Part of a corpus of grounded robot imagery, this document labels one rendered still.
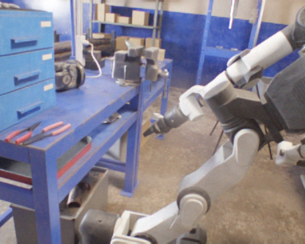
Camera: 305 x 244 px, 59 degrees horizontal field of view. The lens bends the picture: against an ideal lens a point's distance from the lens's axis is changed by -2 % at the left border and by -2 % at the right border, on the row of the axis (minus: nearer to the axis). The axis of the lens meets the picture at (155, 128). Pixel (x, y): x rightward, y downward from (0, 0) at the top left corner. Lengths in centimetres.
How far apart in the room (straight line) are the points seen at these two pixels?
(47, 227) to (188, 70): 450
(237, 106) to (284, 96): 16
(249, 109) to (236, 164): 22
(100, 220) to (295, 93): 100
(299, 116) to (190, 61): 438
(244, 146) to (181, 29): 432
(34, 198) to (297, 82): 94
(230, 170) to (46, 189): 66
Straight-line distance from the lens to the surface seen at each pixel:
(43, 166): 95
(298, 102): 95
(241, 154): 105
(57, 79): 145
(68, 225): 156
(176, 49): 526
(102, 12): 523
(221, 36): 516
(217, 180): 114
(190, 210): 117
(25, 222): 170
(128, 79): 169
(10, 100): 104
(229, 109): 100
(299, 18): 110
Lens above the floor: 128
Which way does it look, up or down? 23 degrees down
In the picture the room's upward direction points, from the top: 6 degrees clockwise
